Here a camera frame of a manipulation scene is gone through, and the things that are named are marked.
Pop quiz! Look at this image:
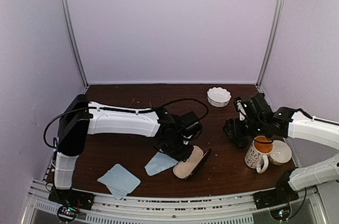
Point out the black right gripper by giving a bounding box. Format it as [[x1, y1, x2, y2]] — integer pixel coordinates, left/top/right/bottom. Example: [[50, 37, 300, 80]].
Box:
[[223, 118, 266, 139]]

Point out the black glasses case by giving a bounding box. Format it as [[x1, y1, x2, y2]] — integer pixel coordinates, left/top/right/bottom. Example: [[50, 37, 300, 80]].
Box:
[[173, 146, 212, 180]]

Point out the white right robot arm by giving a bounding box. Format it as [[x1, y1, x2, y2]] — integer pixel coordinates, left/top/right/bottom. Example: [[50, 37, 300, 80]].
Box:
[[222, 93, 338, 204]]

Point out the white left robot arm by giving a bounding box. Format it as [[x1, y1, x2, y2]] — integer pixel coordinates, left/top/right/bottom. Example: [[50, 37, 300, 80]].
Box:
[[54, 94, 206, 205]]

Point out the white patterned mug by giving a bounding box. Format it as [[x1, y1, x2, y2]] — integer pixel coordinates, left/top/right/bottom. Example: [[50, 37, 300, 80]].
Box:
[[244, 136, 273, 174]]

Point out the light blue cloth right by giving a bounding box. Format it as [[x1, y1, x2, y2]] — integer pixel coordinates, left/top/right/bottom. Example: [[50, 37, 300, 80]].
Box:
[[145, 152, 178, 176]]

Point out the light blue cloth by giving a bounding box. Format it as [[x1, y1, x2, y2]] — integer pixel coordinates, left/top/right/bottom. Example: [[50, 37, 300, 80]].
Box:
[[97, 164, 141, 200], [145, 152, 178, 176]]

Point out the white scalloped ceramic dish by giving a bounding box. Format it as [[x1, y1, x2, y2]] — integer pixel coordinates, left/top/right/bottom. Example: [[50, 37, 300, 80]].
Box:
[[207, 87, 231, 107]]

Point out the white cream bowl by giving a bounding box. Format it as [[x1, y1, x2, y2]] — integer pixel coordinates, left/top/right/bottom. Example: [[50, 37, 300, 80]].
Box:
[[269, 140, 292, 166]]

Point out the light blue cloth left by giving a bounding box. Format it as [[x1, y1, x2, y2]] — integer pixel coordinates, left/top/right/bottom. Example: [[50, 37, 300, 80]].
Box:
[[97, 164, 141, 200]]

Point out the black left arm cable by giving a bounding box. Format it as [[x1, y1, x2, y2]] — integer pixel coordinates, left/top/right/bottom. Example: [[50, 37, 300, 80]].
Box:
[[43, 98, 209, 153]]

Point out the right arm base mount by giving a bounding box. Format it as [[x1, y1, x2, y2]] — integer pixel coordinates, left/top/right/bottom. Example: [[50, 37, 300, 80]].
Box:
[[253, 170, 307, 223]]

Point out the aluminium front frame rail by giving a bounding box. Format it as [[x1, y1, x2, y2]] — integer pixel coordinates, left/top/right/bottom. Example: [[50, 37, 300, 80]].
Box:
[[21, 181, 326, 224]]

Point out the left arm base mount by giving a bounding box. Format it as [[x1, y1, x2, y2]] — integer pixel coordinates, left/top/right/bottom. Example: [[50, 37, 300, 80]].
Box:
[[48, 186, 95, 223]]

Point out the aluminium right corner post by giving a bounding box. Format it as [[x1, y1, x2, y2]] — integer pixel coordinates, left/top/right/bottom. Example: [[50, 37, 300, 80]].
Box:
[[256, 0, 285, 88]]

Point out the aluminium corner post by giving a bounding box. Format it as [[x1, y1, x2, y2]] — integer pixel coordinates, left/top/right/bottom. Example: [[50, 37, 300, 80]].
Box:
[[61, 0, 89, 89], [256, 0, 285, 88]]

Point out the aluminium left corner post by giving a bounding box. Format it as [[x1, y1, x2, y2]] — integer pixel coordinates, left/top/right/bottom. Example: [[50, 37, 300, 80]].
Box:
[[61, 0, 89, 89]]

